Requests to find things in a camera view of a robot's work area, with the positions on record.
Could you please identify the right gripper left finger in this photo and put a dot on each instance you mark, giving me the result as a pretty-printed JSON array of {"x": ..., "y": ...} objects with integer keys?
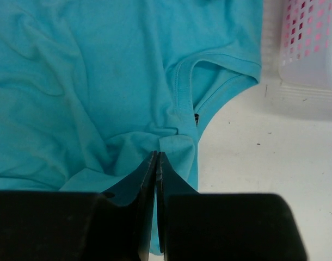
[{"x": 112, "y": 225}]

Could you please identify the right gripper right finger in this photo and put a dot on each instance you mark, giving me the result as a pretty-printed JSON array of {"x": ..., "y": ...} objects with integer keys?
[{"x": 248, "y": 226}]

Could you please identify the turquoise t shirt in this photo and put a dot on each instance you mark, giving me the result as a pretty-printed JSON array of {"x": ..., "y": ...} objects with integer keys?
[{"x": 89, "y": 88}]

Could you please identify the white plastic basket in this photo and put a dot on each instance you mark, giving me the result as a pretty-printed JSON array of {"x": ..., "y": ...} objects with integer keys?
[{"x": 314, "y": 71}]

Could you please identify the pink t shirt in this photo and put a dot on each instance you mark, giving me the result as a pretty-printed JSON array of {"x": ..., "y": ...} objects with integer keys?
[{"x": 305, "y": 28}]

